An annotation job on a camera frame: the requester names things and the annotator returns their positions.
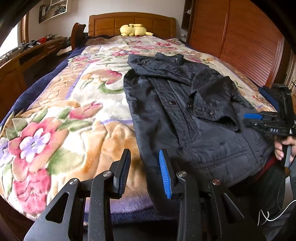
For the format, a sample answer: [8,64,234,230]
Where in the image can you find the window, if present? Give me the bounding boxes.
[0,25,19,56]

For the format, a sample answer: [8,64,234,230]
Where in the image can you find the wall bookshelf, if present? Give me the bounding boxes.
[39,0,72,23]

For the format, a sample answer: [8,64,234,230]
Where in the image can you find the wooden chair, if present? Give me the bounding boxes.
[70,23,86,51]

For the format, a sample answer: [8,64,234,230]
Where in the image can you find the navy blue bedsheet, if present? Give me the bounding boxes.
[1,45,85,126]

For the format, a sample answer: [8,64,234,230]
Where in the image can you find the black jacket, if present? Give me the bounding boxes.
[123,53,274,215]

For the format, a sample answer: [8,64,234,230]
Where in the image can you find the long wooden desk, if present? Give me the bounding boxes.
[1,37,67,119]

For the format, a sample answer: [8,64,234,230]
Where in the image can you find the person's right hand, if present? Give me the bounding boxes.
[273,135,296,164]

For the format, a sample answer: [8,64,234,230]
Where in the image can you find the white cable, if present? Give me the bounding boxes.
[257,199,296,227]

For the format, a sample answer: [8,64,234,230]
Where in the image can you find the yellow plush toy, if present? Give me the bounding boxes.
[119,24,154,37]

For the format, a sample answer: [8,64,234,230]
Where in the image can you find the wooden louvered wardrobe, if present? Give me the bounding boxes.
[187,0,291,86]

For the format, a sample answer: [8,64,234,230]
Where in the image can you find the wooden headboard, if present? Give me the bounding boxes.
[87,11,177,40]

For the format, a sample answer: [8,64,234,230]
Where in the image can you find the floral bed blanket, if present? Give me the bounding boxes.
[1,36,273,220]

